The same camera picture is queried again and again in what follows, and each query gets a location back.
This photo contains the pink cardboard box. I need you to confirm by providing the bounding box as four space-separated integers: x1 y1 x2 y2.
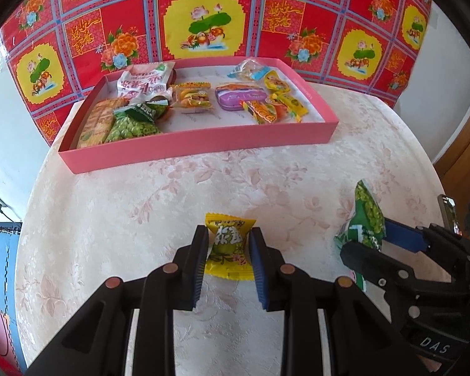
57 57 340 175

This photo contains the yellow cartoon pouch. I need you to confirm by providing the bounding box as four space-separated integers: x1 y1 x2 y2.
263 70 291 95

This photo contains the black smartphone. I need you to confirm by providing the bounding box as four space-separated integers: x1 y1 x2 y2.
437 194 461 236

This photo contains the purple snack tray packet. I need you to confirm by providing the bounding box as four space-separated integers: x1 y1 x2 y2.
214 82 265 110

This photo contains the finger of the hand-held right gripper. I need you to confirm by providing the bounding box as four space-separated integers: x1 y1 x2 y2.
384 221 470 268
339 241 436 322

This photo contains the orange cracker packet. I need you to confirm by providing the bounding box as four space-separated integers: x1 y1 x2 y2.
76 97 130 150

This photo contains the cream floral tablecloth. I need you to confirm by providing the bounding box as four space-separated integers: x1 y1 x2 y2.
13 82 445 376

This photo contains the blue cabinet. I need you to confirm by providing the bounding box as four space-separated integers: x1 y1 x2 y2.
0 220 26 365

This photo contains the dark green red-label packet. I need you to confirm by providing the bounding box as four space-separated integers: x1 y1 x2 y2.
124 99 169 123

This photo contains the orange striped gummy packet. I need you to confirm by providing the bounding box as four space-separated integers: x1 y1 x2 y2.
240 99 290 125

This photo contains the yellow lime snack packet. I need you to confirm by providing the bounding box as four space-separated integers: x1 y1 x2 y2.
276 93 310 120

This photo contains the green pea snack packet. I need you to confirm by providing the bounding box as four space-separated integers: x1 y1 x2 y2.
103 106 161 145

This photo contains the red floral printed sheet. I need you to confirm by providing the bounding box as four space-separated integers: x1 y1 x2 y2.
0 0 434 148

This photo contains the yellow packet with black print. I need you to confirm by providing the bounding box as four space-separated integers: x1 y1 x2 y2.
204 212 258 282

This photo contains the light green pea packet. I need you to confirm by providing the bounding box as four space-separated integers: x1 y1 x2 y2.
334 179 388 293

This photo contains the wooden door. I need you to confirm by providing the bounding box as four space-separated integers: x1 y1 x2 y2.
434 97 470 189

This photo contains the clear blue-edged candy packet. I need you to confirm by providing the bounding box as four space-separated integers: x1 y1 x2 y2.
227 58 271 81

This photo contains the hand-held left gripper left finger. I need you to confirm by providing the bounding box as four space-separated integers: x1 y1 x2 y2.
25 225 211 376

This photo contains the yellow burger gummy packet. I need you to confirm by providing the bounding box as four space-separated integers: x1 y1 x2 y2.
171 82 216 114

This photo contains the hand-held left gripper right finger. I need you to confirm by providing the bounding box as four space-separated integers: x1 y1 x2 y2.
248 227 416 376

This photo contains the silver maroon pouch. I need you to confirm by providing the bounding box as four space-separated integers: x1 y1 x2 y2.
116 62 177 101

